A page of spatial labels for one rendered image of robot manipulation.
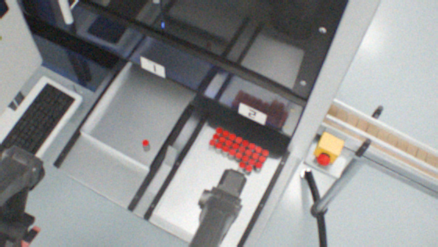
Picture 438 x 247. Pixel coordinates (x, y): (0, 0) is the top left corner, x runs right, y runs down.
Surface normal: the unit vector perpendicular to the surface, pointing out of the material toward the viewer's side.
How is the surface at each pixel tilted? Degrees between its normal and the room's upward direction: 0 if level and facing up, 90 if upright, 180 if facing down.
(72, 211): 0
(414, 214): 0
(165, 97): 0
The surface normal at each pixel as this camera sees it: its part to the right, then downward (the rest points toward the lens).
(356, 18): -0.46, 0.79
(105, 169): 0.05, -0.44
